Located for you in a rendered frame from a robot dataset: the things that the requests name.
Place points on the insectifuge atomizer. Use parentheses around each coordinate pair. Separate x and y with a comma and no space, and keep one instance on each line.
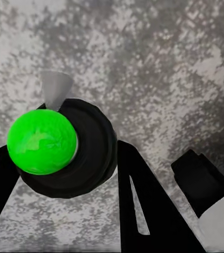
(66,147)

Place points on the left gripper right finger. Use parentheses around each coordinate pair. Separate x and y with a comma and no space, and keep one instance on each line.
(169,232)

